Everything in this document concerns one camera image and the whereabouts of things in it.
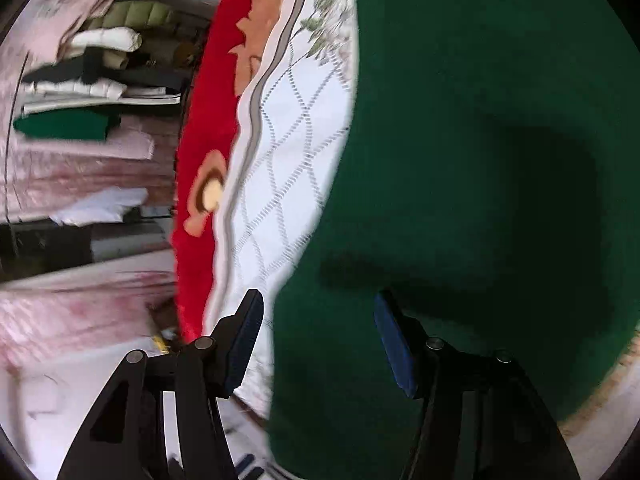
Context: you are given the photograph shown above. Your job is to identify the green and cream varsity jacket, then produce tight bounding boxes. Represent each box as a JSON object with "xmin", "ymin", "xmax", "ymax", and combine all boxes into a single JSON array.
[{"xmin": 269, "ymin": 0, "xmax": 639, "ymax": 479}]

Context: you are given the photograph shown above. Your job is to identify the stack of folded clothes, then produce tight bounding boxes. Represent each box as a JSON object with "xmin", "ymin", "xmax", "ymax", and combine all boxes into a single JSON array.
[{"xmin": 12, "ymin": 0, "xmax": 210, "ymax": 143}]

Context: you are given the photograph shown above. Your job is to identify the pink patterned shelf cover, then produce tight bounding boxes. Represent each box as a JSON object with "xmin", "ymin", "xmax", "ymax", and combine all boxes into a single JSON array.
[{"xmin": 1, "ymin": 26, "xmax": 179, "ymax": 366}]

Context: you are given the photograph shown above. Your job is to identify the white cloth on shelf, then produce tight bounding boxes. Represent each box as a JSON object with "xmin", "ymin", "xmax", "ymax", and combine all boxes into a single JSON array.
[{"xmin": 49, "ymin": 186, "xmax": 149, "ymax": 228}]

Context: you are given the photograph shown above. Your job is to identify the white quilted bed sheet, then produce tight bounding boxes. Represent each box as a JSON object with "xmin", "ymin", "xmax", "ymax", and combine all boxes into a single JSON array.
[{"xmin": 203, "ymin": 0, "xmax": 358, "ymax": 418}]

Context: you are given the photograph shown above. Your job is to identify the red floral blanket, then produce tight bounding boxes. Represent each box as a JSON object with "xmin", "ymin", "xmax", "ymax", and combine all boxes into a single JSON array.
[{"xmin": 171, "ymin": 0, "xmax": 283, "ymax": 342}]

